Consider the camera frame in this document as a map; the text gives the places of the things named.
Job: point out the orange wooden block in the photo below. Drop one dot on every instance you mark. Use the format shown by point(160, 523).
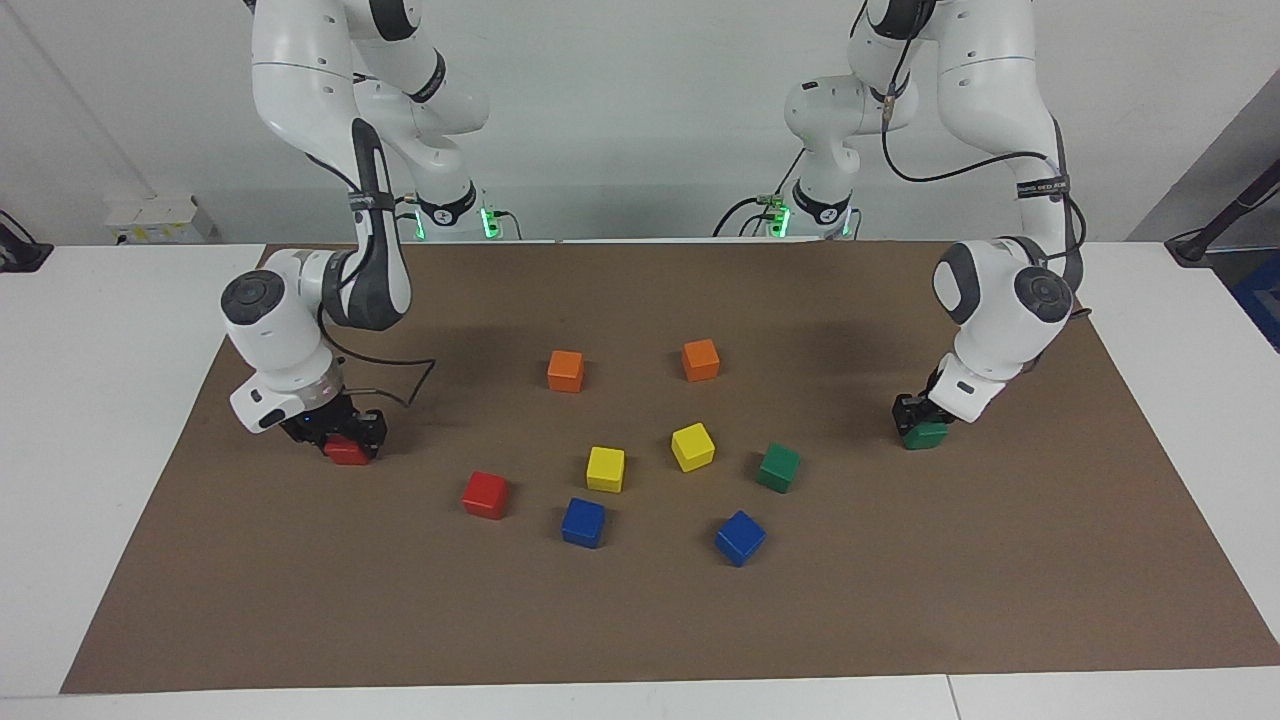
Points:
point(565, 372)
point(701, 361)

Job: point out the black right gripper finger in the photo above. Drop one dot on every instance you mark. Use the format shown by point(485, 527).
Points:
point(377, 432)

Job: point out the yellow wooden block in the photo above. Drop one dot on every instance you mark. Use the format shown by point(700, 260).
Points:
point(605, 470)
point(693, 448)

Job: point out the blue crate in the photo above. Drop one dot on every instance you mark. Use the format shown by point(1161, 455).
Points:
point(1262, 300)

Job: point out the brown table mat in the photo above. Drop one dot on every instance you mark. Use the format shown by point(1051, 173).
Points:
point(300, 600)

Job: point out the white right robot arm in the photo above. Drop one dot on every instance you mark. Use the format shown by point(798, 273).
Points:
point(300, 100)

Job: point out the black stand with pole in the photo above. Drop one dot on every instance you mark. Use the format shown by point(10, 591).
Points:
point(1195, 245)

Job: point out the black desk clamp base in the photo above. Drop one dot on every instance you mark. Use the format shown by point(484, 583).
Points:
point(20, 255)

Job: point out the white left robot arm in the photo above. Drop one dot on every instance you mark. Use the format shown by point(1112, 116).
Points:
point(1000, 100)

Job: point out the blue wooden block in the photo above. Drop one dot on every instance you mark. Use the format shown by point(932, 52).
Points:
point(583, 523)
point(740, 538)

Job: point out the white power strip box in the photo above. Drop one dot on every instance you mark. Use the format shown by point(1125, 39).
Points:
point(160, 220)

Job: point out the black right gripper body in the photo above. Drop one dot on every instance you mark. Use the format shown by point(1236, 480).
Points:
point(325, 420)

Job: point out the green wooden block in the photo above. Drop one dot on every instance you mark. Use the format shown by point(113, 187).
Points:
point(927, 437)
point(778, 469)

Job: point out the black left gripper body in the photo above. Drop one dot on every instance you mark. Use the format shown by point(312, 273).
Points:
point(935, 400)

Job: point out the red wooden block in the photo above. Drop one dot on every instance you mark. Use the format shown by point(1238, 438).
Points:
point(347, 452)
point(485, 495)

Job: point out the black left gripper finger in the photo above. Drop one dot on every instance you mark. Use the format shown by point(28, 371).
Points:
point(908, 413)

